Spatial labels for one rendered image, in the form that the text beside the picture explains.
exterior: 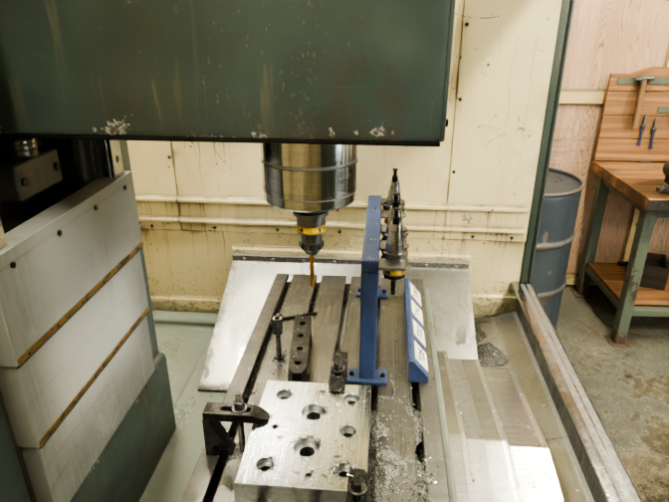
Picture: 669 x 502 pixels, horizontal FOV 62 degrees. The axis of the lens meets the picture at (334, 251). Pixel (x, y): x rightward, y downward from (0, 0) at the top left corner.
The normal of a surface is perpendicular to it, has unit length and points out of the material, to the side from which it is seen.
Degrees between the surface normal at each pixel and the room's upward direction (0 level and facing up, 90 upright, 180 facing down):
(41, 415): 90
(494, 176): 90
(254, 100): 90
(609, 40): 90
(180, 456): 0
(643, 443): 0
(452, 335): 24
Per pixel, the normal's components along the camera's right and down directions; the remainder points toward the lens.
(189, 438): 0.00, -0.91
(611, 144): -0.05, 0.40
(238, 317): -0.05, -0.65
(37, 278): 1.00, 0.04
